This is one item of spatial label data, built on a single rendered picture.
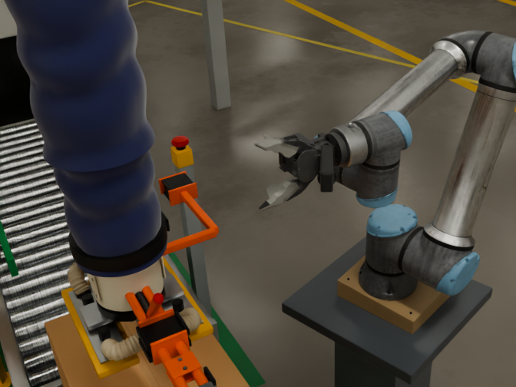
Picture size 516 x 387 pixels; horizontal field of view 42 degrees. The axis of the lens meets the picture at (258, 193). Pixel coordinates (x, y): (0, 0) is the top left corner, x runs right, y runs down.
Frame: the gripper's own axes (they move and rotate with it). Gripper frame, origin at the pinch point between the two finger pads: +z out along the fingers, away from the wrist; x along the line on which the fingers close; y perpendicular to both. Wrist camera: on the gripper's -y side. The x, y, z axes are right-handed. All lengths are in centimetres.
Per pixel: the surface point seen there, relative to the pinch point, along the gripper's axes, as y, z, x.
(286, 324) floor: 110, -63, -157
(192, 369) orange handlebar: -9.3, 22.1, -32.4
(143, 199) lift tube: 20.3, 18.3, -9.1
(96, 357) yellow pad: 17, 36, -45
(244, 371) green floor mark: 94, -32, -157
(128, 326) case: 44, 23, -63
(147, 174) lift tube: 21.3, 16.2, -4.0
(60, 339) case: 49, 41, -63
